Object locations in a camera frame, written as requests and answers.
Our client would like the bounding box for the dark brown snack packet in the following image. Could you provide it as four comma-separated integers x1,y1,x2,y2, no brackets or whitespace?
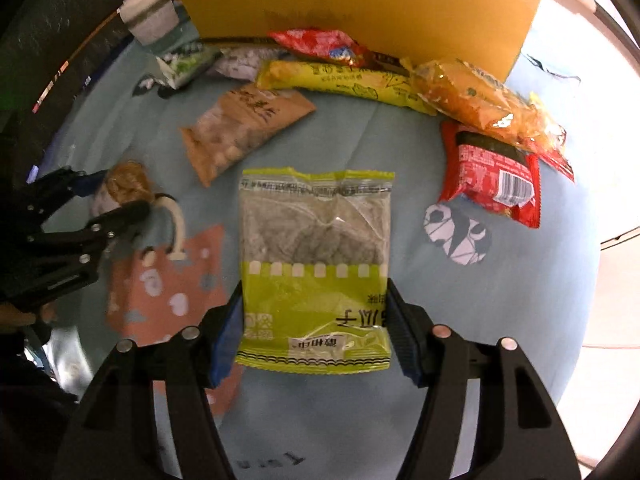
369,51,412,75

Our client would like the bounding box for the green white snack packet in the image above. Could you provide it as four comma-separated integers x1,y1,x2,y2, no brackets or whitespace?
156,42,222,91

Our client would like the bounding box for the red snack packet white label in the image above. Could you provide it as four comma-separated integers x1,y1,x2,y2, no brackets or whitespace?
439,120,542,230

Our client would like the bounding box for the light blue printed blanket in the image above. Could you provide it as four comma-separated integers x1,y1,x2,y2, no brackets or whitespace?
30,0,601,480

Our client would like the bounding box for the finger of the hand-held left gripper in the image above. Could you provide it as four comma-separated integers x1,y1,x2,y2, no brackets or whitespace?
27,201,152,292
30,166,109,217

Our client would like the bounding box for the yellow cardboard box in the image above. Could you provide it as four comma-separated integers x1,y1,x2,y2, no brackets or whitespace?
169,0,542,83

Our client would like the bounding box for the brown nut snack packet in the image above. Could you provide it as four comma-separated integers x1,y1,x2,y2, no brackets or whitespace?
179,85,317,188

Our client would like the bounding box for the red snack packet colourful print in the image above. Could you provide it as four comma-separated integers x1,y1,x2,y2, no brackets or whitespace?
267,27,373,68

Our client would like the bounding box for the white purple snack packet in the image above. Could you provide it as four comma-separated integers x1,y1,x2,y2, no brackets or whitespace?
210,47,281,82

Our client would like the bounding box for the orange snack packet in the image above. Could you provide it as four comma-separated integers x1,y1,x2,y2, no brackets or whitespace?
410,57,568,153

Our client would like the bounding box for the white plastic container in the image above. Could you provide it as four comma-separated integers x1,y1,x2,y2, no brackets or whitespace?
119,0,180,46

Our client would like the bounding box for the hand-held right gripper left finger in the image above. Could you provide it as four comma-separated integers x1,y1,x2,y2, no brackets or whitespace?
52,280,245,480

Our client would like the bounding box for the green snack packet clear window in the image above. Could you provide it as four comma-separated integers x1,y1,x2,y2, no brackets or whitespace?
235,166,397,375

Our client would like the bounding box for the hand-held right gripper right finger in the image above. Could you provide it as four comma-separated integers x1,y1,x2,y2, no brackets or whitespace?
386,279,583,480

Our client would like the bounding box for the long yellow snack packet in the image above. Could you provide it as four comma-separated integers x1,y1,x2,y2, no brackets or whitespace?
256,59,438,117

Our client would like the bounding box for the small brown pastry packet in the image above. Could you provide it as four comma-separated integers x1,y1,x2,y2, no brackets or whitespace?
91,160,152,216

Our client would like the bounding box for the plain red snack packet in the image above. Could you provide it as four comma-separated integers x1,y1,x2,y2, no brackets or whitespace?
527,145,576,183

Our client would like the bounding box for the person's left hand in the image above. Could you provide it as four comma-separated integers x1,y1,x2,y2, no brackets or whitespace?
0,302,55,331

